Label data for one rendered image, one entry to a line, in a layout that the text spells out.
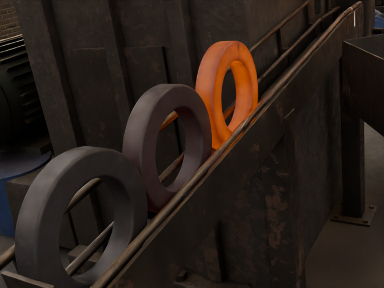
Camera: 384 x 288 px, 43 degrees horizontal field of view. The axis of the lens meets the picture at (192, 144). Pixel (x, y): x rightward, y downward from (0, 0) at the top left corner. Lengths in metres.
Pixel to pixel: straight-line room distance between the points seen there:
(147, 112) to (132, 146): 0.05
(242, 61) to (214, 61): 0.09
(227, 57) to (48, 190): 0.40
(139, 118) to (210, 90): 0.16
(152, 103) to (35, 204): 0.21
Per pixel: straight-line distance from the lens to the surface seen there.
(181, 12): 1.09
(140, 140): 0.62
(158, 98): 0.64
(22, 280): 0.54
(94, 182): 0.65
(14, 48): 2.06
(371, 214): 1.79
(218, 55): 0.78
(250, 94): 0.89
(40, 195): 0.51
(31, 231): 0.51
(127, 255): 0.59
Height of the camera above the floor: 0.94
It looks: 22 degrees down
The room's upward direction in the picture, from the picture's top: 9 degrees counter-clockwise
